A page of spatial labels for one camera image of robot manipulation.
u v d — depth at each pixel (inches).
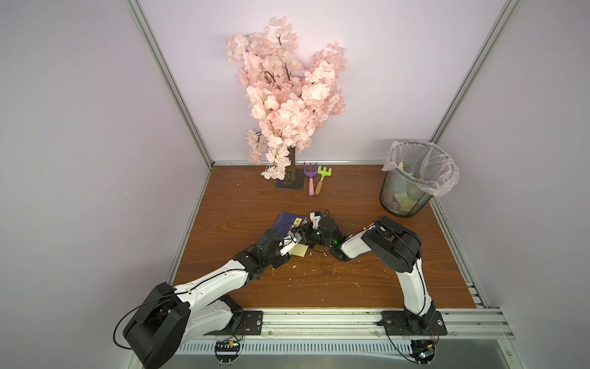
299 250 34.8
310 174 45.3
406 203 35.5
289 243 28.8
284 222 38.4
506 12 27.6
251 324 28.7
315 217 36.0
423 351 27.5
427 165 36.4
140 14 28.1
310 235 32.9
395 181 35.0
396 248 20.9
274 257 28.1
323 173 46.3
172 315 16.0
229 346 28.5
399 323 28.5
